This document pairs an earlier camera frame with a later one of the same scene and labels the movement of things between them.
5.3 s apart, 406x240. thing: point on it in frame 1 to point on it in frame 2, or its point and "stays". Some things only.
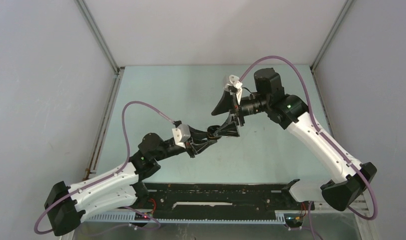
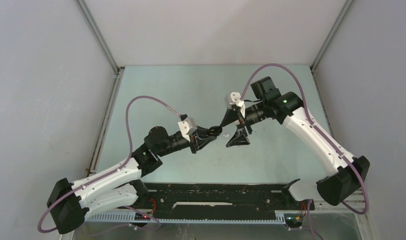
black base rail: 219,200 stays
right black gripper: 228,103 to 240,138
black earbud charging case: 212,129 stays
